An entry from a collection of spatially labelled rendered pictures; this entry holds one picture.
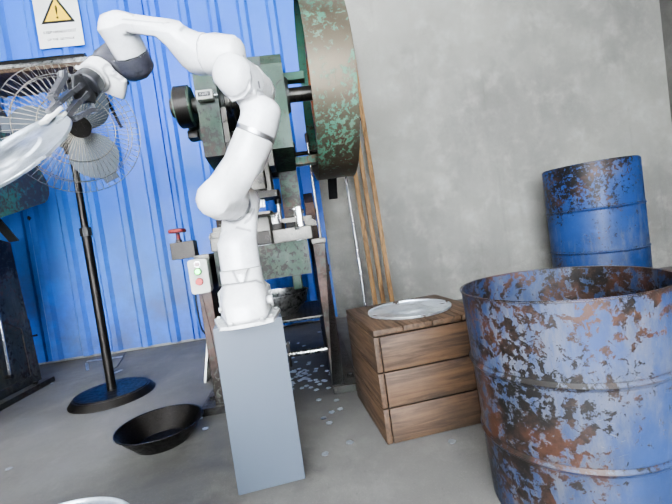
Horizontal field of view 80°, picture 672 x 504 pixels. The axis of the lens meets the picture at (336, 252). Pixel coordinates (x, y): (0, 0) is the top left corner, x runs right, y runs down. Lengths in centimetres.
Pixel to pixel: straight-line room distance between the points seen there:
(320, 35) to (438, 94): 188
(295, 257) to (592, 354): 118
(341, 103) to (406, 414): 114
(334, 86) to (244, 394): 114
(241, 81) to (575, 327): 92
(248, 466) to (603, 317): 91
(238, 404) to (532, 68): 336
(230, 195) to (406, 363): 70
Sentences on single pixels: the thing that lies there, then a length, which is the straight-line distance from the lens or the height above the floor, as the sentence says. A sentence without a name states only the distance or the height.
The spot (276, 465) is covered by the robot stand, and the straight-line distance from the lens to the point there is 124.
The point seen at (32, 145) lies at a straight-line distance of 120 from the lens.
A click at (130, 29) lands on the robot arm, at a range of 139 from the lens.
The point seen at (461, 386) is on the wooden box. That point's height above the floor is 13.
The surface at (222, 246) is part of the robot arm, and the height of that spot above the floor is 66.
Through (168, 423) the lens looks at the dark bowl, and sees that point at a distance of 180.
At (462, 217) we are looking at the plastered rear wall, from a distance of 334.
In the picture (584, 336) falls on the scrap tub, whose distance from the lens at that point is 84.
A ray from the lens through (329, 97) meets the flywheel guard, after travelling 166.
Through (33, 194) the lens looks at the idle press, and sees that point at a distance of 287.
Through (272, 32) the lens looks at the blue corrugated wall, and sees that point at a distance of 340.
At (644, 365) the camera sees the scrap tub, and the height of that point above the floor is 35.
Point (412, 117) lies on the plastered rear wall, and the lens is 334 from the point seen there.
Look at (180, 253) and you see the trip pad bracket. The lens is 175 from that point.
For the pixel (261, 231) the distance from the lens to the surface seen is 177.
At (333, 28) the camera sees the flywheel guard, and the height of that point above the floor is 142.
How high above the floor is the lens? 65
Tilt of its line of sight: 3 degrees down
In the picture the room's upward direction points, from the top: 8 degrees counter-clockwise
